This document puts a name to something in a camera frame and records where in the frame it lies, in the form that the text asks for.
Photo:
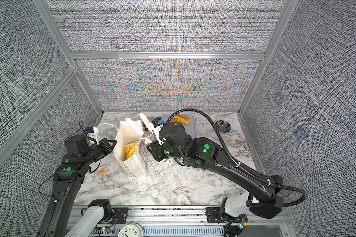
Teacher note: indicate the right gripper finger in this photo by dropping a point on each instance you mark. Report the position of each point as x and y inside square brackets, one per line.
[149, 125]
[135, 127]

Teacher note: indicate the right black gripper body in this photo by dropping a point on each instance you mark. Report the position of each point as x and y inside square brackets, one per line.
[164, 150]

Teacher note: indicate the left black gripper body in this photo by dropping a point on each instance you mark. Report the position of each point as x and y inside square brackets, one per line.
[103, 149]

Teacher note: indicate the white patterned paper bag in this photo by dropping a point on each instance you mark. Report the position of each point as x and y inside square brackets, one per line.
[136, 165]

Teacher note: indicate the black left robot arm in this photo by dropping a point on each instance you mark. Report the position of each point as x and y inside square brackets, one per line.
[67, 180]

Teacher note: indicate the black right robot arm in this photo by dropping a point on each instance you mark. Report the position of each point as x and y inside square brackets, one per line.
[267, 194]

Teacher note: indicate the long glazed bread stick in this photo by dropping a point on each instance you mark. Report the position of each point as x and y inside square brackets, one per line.
[180, 119]

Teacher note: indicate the lilac plastic tray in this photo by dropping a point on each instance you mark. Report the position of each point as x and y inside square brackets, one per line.
[191, 127]

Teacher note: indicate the grey round dish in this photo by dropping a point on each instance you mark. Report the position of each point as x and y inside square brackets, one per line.
[223, 126]

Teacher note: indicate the white analog clock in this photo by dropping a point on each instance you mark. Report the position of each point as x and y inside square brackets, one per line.
[131, 230]

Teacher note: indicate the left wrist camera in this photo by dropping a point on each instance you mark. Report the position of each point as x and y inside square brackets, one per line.
[79, 144]

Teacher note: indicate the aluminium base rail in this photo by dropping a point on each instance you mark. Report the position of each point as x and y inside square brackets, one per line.
[182, 220]

